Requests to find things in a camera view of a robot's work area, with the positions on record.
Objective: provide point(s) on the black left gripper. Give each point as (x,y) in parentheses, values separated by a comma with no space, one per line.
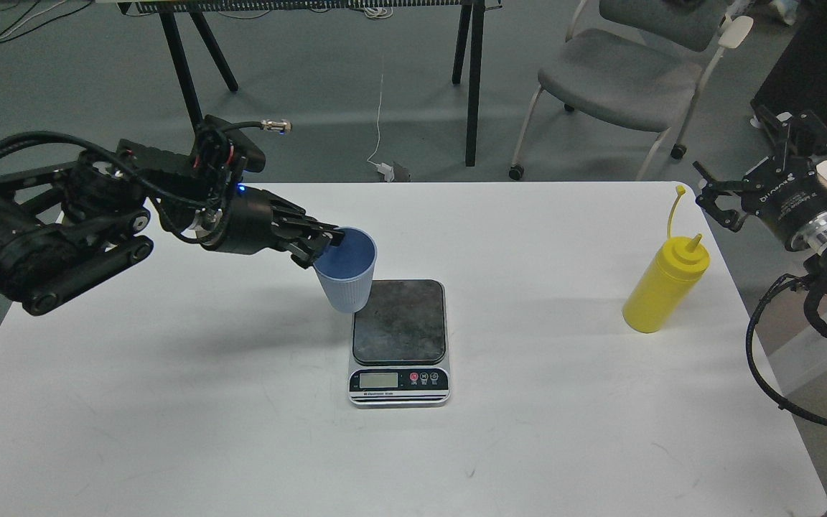
(259,219)

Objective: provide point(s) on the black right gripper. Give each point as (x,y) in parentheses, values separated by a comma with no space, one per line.
(790,197)

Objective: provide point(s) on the blue ribbed plastic cup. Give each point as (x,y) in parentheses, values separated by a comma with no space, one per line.
(345,271)

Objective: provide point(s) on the yellow squeeze bottle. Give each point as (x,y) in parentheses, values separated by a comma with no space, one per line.
(675,268)

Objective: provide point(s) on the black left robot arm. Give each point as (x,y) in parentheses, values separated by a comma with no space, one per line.
(73,213)

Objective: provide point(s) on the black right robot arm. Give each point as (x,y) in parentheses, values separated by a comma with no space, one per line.
(722,201)

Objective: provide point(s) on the digital kitchen scale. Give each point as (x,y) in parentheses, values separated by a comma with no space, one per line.
(400,347)

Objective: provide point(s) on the white power adapter on floor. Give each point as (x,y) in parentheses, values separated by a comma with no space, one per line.
(393,172)

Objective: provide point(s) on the grey office chair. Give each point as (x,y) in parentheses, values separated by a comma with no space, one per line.
(631,84)

